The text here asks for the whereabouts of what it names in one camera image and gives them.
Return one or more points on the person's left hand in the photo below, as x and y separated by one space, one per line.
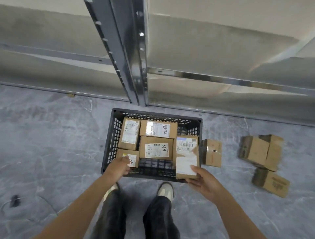
117 168

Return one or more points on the person's right hand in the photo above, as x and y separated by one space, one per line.
206 184

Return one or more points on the person's left fingers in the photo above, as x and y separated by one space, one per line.
126 165

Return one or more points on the person's right thumb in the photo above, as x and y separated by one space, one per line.
196 170

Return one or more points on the long white-labelled cardboard box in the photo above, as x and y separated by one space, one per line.
187 160

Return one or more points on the small yellow-stickered cardboard box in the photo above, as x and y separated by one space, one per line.
134 154

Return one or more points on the person's right forearm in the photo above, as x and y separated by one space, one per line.
236 216

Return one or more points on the person's left forearm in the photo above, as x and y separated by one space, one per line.
76 209

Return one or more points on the tall labelled cardboard box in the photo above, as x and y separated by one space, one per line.
129 145

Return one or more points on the black plastic crate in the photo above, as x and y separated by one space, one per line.
110 152

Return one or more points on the small plain cardboard box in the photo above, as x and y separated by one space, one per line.
212 154

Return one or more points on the flat labelled cardboard box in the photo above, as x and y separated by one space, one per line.
142 147

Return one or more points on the person's left shoe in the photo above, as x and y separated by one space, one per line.
112 190

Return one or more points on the person's shoe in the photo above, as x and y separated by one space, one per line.
165 190
112 190

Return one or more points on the person's right shoe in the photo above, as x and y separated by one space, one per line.
165 190

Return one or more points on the wide labelled cardboard box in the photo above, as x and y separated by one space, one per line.
172 129

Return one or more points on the person's left leg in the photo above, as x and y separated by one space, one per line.
110 216

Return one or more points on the person's leg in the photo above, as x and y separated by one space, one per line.
160 219
110 216

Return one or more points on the person's right leg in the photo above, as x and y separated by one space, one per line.
160 219

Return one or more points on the large open cardboard box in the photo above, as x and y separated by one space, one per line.
256 150

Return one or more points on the grey metal rack beam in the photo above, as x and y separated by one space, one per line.
49 52
61 91
246 114
221 80

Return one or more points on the printed brown cardboard box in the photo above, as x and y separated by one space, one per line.
270 183

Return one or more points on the grey metal rack upright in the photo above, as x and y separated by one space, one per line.
128 49

